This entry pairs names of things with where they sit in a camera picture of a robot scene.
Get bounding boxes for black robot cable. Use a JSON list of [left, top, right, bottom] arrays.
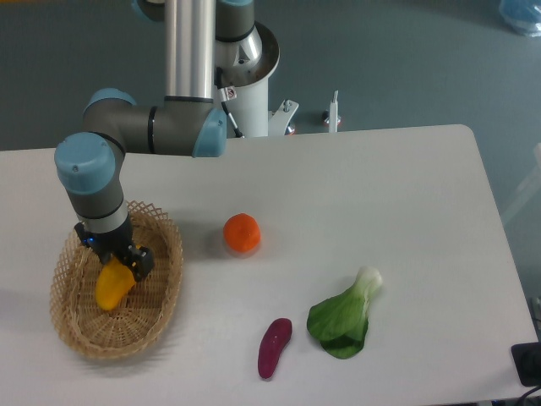
[[214, 66, 245, 140]]

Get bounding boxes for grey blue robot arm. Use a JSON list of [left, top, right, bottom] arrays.
[[54, 1, 255, 281]]

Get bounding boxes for blue plastic bag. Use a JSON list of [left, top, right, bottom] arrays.
[[499, 0, 540, 37]]

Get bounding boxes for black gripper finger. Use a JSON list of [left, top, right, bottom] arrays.
[[113, 244, 155, 282]]

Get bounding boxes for black device at table edge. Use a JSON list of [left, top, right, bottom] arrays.
[[511, 342, 540, 387]]

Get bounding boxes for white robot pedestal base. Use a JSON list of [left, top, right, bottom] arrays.
[[215, 22, 299, 138]]

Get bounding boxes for purple sweet potato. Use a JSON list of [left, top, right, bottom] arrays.
[[258, 318, 292, 380]]

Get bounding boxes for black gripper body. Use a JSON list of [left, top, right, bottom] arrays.
[[74, 219, 133, 265]]

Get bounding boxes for green bok choy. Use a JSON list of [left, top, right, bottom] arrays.
[[306, 266, 383, 359]]

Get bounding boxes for orange tangerine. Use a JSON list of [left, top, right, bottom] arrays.
[[222, 213, 261, 254]]

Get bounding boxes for woven wicker basket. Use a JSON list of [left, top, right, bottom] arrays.
[[50, 200, 183, 359]]

